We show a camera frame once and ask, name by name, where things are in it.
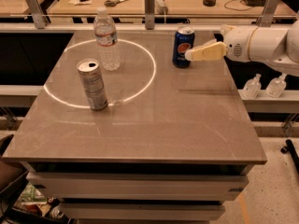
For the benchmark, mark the clear plastic water bottle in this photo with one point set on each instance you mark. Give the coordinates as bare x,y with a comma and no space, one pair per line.
107,39

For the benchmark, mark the metal post right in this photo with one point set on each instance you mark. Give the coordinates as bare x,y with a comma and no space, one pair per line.
265,20

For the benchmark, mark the upper cabinet drawer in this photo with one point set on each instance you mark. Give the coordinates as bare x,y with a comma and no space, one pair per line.
139,187

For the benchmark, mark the metal post middle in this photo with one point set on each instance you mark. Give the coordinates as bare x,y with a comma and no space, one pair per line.
149,14

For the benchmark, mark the clear sanitizer bottle left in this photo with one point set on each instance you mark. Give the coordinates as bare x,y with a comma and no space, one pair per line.
252,87

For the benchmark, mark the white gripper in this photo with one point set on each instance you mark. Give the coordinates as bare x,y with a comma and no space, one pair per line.
239,44

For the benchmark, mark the bin with colourful packages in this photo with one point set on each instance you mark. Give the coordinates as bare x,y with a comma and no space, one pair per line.
33,201

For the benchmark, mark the cabinet drawer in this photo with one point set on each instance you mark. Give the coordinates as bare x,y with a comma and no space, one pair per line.
150,212
139,187

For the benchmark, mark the lower cabinet drawer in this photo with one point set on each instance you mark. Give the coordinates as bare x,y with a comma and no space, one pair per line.
150,212

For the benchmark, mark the white power strip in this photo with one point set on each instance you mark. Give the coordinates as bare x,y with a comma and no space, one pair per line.
161,7

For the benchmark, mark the scissors with black handles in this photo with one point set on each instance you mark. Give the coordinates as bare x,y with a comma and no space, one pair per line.
112,3

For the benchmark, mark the metal post left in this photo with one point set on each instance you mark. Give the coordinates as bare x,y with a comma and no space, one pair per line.
37,14

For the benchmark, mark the clear sanitizer bottle right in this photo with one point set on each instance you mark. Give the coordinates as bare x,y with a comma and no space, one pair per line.
276,86

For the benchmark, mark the blue pepsi can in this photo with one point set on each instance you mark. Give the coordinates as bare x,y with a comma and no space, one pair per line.
184,38

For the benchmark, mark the silver energy drink can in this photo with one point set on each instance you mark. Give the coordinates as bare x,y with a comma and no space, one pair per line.
93,84

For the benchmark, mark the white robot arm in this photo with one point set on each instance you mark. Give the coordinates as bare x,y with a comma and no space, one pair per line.
276,46

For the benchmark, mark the metal post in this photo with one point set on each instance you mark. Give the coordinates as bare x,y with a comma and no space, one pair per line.
37,14
265,20
149,14

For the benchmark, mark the black chair base leg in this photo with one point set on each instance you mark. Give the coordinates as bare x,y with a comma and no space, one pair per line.
289,148

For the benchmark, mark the clear sanitizer bottle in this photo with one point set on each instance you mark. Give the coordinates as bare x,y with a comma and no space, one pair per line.
276,86
252,87

